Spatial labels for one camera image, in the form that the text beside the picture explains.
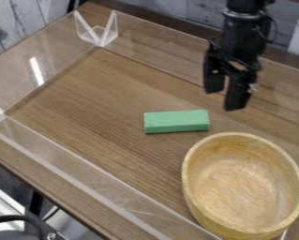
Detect black table leg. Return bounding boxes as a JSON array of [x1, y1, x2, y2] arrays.
[[30, 191, 44, 216]]

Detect black cable loop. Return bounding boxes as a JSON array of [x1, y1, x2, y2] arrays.
[[0, 214, 44, 240]]

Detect green rectangular block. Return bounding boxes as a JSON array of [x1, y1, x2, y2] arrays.
[[145, 110, 210, 134]]

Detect clear acrylic tray walls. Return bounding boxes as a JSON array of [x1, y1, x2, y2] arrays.
[[0, 6, 299, 240]]

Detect light wooden bowl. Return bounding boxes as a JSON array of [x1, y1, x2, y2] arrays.
[[182, 132, 299, 240]]

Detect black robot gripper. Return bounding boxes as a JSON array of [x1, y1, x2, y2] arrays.
[[203, 0, 273, 112]]

